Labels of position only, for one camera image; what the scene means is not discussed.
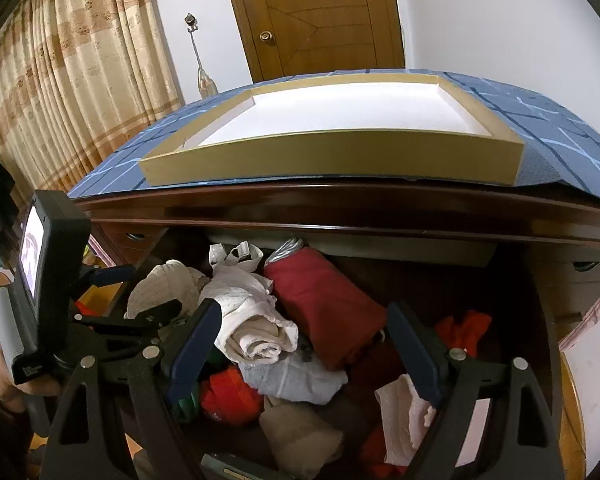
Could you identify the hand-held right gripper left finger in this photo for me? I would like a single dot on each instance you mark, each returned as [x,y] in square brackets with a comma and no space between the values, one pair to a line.
[195,350]

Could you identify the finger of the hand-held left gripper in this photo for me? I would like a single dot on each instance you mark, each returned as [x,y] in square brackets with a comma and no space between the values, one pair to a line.
[145,316]
[115,274]

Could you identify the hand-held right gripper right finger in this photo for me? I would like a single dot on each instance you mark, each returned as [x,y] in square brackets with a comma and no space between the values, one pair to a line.
[415,355]

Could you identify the cream lace underwear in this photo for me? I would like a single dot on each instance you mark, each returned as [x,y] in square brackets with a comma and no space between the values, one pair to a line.
[170,280]

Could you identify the green black underwear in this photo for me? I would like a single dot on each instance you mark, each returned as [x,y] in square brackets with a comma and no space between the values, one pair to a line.
[187,405]

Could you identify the orange red underwear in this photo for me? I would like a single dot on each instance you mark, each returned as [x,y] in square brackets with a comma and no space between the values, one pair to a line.
[230,395]

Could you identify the bright red underwear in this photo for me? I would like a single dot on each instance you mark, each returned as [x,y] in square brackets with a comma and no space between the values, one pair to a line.
[467,330]

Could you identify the pink white underwear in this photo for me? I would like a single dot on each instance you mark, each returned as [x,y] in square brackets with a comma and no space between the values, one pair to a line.
[400,420]

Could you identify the white dotted underwear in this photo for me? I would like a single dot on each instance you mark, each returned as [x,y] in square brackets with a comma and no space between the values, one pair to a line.
[250,310]

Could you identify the wooden drawer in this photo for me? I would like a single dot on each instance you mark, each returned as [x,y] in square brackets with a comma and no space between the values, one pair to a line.
[420,280]

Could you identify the pale grey underwear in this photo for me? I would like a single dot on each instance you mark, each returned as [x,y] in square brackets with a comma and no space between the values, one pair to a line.
[290,377]

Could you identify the white underwear dark trim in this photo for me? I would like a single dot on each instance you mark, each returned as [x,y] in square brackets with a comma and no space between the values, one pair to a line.
[240,255]

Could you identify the dark red underwear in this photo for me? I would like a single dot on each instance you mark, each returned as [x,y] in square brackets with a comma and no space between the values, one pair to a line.
[325,300]

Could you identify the silver grey underwear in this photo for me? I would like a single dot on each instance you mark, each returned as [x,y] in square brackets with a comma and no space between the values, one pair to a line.
[285,252]

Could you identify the beige waffle underwear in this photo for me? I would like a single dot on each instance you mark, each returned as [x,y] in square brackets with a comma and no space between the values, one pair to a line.
[300,435]

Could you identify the cardboard tray box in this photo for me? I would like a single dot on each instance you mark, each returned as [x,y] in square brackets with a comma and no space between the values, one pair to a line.
[330,155]

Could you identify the metal drawer pull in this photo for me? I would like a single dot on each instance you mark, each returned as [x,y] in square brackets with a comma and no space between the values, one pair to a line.
[135,235]
[585,266]

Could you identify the person's left hand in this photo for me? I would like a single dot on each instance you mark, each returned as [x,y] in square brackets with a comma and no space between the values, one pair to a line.
[5,380]

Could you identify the dark green flat box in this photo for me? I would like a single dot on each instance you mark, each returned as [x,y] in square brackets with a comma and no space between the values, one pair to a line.
[230,467]

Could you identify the dark wooden dresser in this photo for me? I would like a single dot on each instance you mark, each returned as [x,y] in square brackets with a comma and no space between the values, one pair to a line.
[330,210]

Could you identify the pink quilted cover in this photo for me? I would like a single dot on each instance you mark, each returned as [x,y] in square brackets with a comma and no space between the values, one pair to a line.
[595,312]

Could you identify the beige patterned curtain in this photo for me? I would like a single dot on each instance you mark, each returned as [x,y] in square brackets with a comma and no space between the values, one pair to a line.
[80,85]

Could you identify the slim tripod stand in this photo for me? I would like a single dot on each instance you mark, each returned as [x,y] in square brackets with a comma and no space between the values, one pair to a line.
[205,82]

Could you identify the blue checked tablecloth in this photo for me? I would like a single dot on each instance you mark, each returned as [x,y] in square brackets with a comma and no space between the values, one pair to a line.
[545,125]

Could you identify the brass door knob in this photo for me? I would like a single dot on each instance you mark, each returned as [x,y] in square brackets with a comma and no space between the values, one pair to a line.
[265,35]

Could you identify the brown wooden door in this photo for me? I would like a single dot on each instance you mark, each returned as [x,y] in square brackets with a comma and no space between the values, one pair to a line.
[320,20]

